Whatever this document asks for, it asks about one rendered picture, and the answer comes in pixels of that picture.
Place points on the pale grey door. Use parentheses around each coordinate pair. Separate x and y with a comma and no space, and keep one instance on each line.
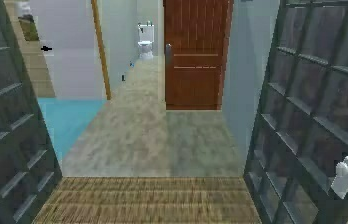
(72,50)

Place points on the reddish brown wooden door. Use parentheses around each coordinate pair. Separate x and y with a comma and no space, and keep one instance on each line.
(195,60)

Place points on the small black floor object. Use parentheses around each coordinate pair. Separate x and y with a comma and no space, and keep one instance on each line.
(123,78)

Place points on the white toilet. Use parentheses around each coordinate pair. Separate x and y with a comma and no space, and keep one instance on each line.
(145,41)

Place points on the dark grid panel door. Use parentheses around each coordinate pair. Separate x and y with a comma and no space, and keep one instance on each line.
(5,133)
(308,100)

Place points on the small blue floor object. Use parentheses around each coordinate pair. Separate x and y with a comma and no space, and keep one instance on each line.
(132,64)

